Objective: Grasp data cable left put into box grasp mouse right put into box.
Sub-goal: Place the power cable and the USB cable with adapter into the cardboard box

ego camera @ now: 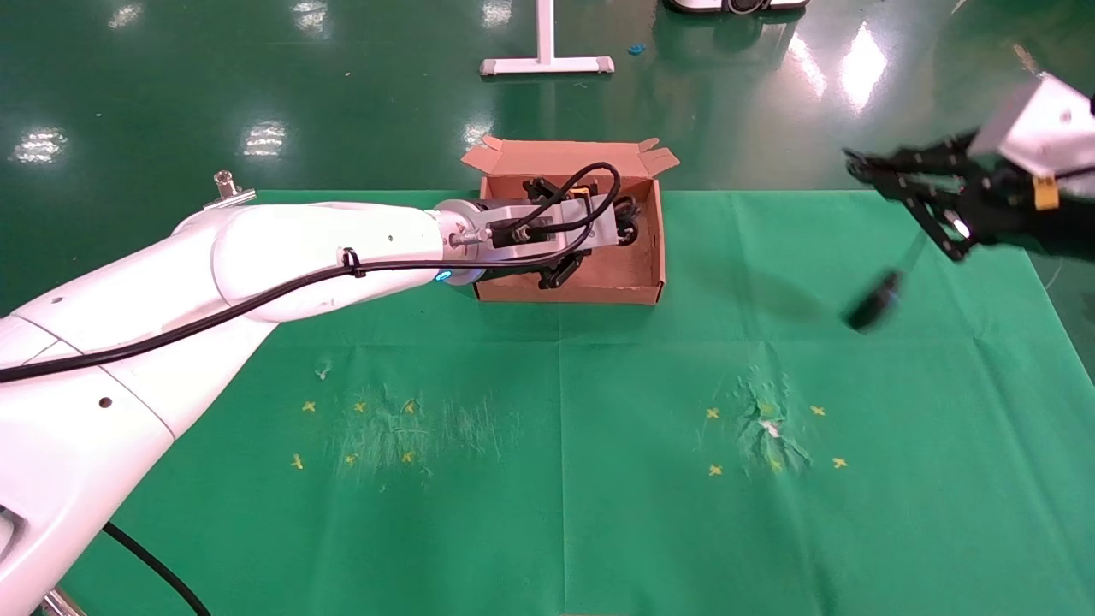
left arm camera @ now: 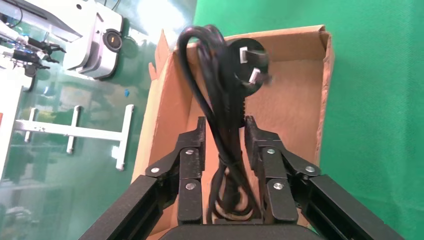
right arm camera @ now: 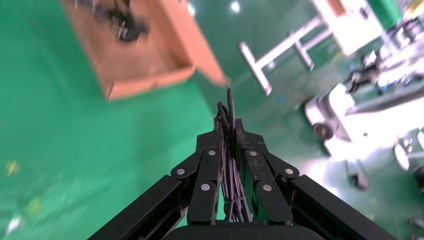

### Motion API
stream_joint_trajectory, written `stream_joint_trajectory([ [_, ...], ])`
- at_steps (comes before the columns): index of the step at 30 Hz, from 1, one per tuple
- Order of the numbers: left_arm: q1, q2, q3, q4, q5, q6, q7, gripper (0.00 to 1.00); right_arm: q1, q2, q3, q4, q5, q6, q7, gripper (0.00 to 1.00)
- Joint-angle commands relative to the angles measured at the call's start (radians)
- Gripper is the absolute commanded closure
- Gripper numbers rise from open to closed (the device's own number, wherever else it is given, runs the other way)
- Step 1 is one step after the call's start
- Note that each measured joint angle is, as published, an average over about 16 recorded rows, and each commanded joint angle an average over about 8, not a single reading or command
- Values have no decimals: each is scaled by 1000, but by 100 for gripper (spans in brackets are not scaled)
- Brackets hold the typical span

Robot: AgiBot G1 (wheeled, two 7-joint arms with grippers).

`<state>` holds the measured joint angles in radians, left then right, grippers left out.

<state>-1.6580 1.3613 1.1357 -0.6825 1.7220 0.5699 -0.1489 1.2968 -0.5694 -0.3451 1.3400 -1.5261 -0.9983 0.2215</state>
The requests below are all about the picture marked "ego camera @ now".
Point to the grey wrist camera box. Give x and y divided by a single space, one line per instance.
513 212
1044 120

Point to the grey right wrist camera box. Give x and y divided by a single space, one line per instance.
1044 120

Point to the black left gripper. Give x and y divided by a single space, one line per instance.
522 263

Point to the white table foot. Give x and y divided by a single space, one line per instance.
547 64

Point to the dark wheeled robot base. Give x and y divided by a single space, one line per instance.
736 4

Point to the brown cardboard box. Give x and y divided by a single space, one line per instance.
616 278

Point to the green table cloth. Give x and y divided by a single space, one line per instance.
556 411

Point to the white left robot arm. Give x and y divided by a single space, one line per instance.
257 257

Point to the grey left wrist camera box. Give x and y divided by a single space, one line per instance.
513 212

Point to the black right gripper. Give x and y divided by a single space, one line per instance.
1035 222

